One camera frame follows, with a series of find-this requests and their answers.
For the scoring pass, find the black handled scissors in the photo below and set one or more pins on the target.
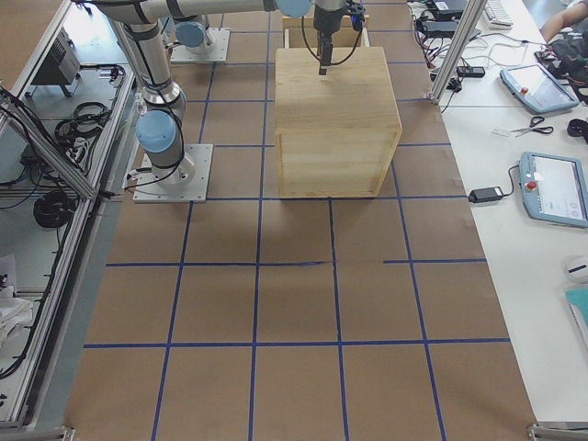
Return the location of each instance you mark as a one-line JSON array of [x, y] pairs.
[[534, 125]]

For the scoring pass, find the aluminium frame rail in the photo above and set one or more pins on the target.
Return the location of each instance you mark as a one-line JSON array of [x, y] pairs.
[[65, 87]]

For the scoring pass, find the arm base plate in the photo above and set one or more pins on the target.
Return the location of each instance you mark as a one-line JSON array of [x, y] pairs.
[[217, 53], [188, 182]]

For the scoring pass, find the lower teach pendant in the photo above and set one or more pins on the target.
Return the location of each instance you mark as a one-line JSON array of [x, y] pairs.
[[553, 189]]

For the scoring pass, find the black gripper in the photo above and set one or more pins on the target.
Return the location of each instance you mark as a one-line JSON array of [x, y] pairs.
[[325, 22]]

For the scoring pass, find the upper teach pendant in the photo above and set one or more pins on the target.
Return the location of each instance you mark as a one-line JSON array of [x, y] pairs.
[[537, 89]]

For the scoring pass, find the wooden drawer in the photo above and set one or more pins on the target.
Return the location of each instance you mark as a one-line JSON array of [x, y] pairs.
[[344, 38]]

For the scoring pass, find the black power brick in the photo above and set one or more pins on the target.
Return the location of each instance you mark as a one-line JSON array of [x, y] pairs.
[[485, 194]]

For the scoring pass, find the aluminium frame post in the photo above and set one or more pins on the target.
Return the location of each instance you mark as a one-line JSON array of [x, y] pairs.
[[467, 24]]

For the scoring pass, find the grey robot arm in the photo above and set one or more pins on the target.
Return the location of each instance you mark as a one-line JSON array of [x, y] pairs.
[[191, 32], [159, 130]]

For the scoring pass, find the teach pendant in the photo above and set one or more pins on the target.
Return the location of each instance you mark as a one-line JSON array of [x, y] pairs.
[[537, 89], [553, 189]]

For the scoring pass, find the wooden drawer cabinet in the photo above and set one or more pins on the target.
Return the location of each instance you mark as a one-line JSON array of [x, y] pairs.
[[335, 133]]

